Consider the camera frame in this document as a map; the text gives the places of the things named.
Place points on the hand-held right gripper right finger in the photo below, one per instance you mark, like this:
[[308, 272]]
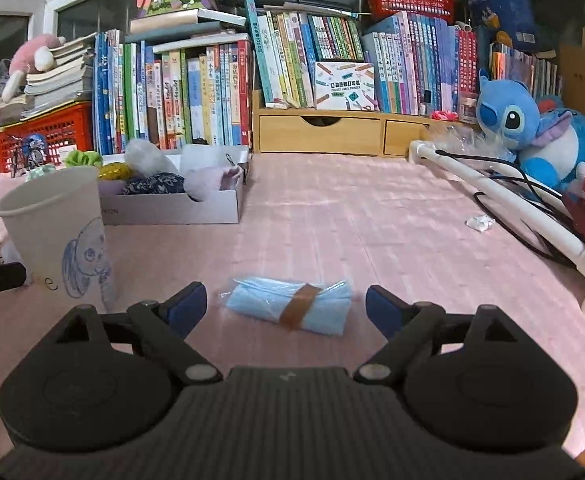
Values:
[[382, 307]]

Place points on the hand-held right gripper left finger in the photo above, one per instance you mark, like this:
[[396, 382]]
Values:
[[187, 305]]

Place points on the white paper cup elephant drawing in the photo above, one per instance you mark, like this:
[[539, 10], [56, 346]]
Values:
[[47, 225]]

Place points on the blue face mask pack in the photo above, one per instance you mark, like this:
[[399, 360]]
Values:
[[272, 305]]

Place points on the shallow white cardboard box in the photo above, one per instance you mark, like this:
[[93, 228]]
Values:
[[172, 210]]

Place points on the green scrunchie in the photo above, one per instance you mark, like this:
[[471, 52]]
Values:
[[83, 158]]

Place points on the yellow sequin scrunchie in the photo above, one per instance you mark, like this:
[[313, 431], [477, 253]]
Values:
[[115, 171]]

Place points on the pink tablecloth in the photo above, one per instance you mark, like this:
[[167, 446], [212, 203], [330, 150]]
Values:
[[347, 210]]

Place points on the mint scrunchie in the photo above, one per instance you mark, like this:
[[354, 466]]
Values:
[[41, 173]]

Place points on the purple fluffy scrunchie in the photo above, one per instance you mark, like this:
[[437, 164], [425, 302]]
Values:
[[210, 182]]

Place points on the small bicycle model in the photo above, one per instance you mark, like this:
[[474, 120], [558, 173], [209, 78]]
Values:
[[22, 155]]

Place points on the navy patterned scrunchie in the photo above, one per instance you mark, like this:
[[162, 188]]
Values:
[[155, 183]]

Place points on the crumpled white paper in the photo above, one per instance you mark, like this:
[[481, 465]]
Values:
[[479, 223]]

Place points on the black binder clip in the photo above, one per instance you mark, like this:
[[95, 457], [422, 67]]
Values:
[[232, 161]]

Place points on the white fluffy scrunchie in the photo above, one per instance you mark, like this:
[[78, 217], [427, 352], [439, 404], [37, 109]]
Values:
[[147, 157]]

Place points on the white tube stand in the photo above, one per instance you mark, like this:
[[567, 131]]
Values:
[[522, 202]]

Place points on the clear plastic wrap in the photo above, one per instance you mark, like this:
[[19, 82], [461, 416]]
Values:
[[452, 137]]

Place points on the wooden drawer organizer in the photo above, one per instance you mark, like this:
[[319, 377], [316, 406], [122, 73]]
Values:
[[292, 135]]

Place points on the pink scrunchie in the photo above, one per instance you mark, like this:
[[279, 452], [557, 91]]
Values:
[[445, 115]]

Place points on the grey plush toy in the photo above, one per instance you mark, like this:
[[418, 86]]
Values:
[[3, 72]]

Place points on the row of colourful children's books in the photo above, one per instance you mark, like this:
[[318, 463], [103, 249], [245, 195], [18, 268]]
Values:
[[172, 100]]

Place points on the stack of worn books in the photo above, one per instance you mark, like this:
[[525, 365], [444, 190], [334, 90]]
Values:
[[60, 77]]

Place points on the pink plush toy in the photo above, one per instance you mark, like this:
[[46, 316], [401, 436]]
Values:
[[30, 55]]

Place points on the white patterned printer box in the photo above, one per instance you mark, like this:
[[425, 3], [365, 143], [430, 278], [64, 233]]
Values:
[[345, 85]]

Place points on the blue alien plush toy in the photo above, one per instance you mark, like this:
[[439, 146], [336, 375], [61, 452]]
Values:
[[507, 115]]

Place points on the row of blue pink books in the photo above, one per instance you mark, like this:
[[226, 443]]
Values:
[[412, 65]]

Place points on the pile of flat books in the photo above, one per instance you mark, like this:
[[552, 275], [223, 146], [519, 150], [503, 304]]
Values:
[[197, 36]]

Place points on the row of green spine books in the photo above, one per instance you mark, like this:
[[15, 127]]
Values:
[[292, 50]]

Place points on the row of thin booklets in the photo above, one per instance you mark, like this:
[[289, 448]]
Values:
[[522, 70]]

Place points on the blue carton box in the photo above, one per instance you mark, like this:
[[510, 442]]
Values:
[[502, 5]]

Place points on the white window frame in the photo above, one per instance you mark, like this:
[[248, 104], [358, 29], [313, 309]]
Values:
[[7, 5]]

